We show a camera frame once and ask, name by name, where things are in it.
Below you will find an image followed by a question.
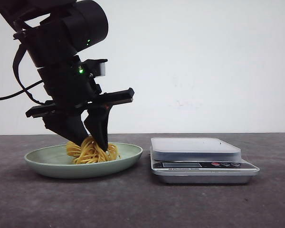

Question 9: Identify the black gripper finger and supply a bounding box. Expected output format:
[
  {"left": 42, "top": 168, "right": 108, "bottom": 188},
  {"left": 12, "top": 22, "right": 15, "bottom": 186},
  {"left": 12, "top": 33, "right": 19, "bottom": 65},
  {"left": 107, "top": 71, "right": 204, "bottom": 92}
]
[
  {"left": 42, "top": 113, "right": 88, "bottom": 146},
  {"left": 84, "top": 105, "right": 112, "bottom": 150}
]

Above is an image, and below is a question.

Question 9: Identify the silver electronic kitchen scale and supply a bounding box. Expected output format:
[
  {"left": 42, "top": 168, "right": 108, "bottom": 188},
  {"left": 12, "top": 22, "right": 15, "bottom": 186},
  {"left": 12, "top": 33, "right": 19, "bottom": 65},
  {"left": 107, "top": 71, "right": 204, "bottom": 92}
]
[{"left": 150, "top": 137, "right": 260, "bottom": 184}]

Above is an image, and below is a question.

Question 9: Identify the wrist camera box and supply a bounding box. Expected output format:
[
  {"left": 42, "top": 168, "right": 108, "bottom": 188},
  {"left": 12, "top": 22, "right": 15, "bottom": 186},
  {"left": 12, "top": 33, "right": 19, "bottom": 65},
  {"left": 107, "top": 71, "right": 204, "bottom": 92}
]
[{"left": 82, "top": 59, "right": 108, "bottom": 78}]

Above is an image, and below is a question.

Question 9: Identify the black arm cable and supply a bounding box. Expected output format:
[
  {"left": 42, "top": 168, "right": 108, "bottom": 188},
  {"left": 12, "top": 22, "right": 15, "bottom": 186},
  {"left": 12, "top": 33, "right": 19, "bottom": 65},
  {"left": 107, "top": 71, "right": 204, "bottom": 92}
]
[{"left": 0, "top": 44, "right": 53, "bottom": 106}]

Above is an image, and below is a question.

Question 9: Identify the yellow vermicelli bundle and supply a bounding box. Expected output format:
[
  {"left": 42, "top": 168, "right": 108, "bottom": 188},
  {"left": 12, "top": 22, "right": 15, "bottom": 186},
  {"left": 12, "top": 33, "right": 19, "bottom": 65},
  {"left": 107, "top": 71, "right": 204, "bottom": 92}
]
[{"left": 66, "top": 136, "right": 121, "bottom": 164}]

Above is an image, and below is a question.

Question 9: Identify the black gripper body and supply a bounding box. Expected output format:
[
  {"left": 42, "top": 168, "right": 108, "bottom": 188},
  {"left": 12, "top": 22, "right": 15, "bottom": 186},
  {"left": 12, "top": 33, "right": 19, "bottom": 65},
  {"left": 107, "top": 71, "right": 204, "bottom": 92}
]
[{"left": 26, "top": 56, "right": 134, "bottom": 117}]

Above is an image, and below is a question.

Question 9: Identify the dark grey table mat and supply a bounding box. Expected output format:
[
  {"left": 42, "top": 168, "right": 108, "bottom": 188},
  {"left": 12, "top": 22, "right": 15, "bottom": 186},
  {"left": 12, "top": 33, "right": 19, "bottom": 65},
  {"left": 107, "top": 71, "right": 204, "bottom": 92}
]
[{"left": 0, "top": 133, "right": 285, "bottom": 228}]

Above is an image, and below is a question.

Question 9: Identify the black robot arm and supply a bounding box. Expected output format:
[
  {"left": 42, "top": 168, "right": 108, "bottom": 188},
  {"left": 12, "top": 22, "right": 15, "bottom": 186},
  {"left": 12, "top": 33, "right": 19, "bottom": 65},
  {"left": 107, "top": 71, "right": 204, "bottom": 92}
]
[{"left": 0, "top": 0, "right": 134, "bottom": 150}]

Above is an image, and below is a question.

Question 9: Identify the light green plate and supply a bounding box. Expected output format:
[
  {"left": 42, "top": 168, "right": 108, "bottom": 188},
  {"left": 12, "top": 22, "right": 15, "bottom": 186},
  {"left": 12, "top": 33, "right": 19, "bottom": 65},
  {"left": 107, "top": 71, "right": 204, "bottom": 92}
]
[{"left": 24, "top": 142, "right": 143, "bottom": 179}]

